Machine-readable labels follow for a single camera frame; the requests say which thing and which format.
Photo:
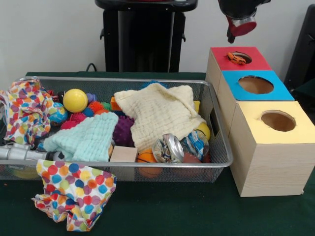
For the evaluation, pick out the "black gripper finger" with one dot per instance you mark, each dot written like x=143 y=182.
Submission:
x=230 y=39

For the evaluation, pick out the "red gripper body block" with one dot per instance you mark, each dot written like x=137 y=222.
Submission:
x=242 y=29

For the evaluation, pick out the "orange striped plush tiger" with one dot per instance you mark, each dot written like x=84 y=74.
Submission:
x=236 y=59

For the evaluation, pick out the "cream waffle cloth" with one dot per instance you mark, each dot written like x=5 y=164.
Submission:
x=162 y=113

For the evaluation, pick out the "plain wooden block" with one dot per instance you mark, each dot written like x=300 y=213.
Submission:
x=123 y=154

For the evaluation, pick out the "mint green waffle cloth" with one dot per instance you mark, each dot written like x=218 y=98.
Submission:
x=83 y=140

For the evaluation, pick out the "colourful polka dot cloth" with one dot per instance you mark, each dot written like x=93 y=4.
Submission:
x=24 y=110
x=76 y=194

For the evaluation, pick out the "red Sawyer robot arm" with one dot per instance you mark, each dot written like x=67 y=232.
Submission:
x=236 y=8

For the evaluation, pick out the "wooden box with three holes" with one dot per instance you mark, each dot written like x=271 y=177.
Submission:
x=270 y=167

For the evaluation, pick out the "dark green tablecloth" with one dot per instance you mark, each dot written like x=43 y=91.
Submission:
x=307 y=91
x=172 y=209

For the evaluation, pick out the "clear plastic packet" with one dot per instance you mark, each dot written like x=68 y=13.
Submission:
x=195 y=145

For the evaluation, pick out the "patterned crushed drink can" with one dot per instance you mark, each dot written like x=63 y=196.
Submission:
x=168 y=148

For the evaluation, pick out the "purple spiky rubber ball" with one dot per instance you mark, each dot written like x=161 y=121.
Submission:
x=124 y=132

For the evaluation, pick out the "small orange basketball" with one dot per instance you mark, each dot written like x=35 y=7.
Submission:
x=145 y=157

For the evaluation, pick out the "yellow tennis ball toy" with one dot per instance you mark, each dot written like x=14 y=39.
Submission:
x=75 y=98

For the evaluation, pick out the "blue patterned ball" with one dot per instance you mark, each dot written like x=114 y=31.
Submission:
x=58 y=113

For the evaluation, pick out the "silver toy robot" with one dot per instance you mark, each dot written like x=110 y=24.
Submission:
x=19 y=153

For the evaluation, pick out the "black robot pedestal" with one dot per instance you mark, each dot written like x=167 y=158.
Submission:
x=147 y=37

